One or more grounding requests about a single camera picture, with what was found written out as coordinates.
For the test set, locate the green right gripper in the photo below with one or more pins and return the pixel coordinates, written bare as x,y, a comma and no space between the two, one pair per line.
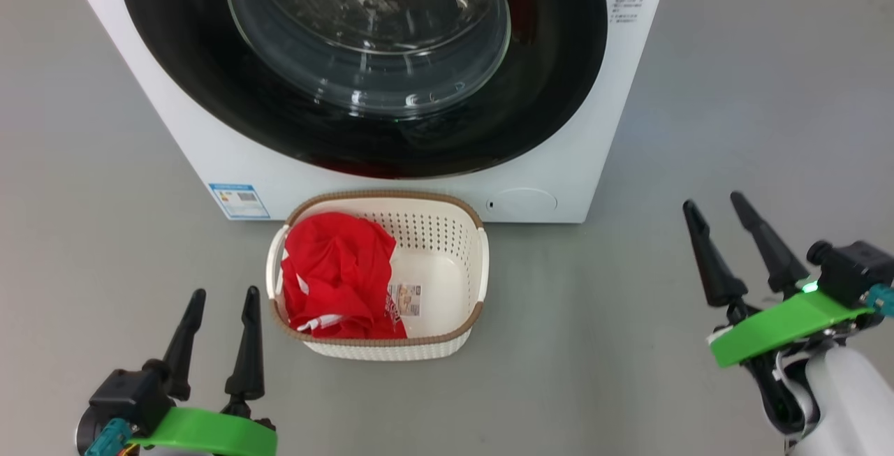
782,327

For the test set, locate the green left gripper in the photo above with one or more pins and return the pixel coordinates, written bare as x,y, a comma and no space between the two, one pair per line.
209,431

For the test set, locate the plain red garment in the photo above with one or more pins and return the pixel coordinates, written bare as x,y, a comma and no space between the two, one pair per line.
335,246

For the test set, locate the black-rimmed glass washer door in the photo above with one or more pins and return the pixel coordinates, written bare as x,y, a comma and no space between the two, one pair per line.
174,58

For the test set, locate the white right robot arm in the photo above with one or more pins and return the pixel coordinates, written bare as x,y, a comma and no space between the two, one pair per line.
852,400

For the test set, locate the paper basket label sticker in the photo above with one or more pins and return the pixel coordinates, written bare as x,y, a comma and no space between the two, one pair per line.
405,299

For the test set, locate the white front-load washing machine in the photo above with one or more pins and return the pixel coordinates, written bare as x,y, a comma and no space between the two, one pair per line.
573,128

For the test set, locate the white perforated laundry basket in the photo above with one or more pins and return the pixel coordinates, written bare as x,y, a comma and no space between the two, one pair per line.
447,281

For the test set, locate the blue energy label sticker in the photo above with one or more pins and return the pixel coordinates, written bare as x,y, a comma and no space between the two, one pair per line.
239,201

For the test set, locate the round white filter cover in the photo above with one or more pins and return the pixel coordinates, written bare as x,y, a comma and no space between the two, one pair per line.
522,202

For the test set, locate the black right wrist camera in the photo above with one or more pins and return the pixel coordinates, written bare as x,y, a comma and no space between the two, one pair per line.
855,267

